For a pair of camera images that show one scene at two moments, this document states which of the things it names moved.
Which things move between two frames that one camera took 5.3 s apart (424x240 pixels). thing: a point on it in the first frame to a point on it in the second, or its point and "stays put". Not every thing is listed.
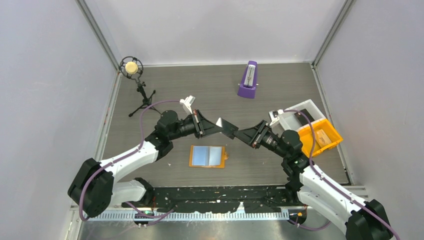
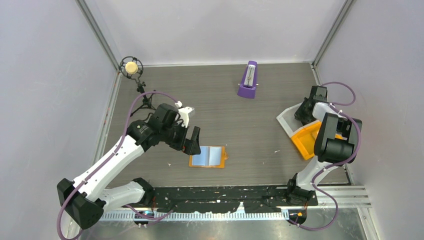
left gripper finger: (207, 127) to (192, 146)
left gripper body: (198, 132) to (176, 138)
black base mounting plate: (218, 200) stays put
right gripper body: (261, 136) to (302, 114)
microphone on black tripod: (132, 67) stays put
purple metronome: (247, 87) stays put
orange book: (207, 156) stays put
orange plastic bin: (326, 138) stays put
